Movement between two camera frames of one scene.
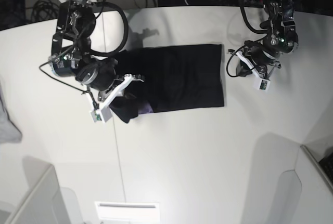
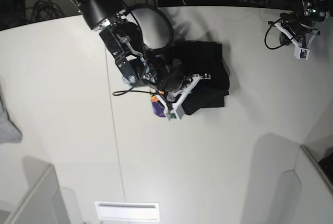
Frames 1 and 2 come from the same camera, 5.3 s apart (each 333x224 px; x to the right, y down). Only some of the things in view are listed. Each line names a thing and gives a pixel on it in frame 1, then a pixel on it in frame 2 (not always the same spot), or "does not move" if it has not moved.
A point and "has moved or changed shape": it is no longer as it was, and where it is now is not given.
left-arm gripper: x=102 y=76 → x=171 y=80
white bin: x=47 y=203 does not move
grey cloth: x=9 y=134 does not move
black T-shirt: x=175 y=77 has moved or changed shape
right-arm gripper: x=255 y=56 → x=299 y=28
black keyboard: x=327 y=165 does not move
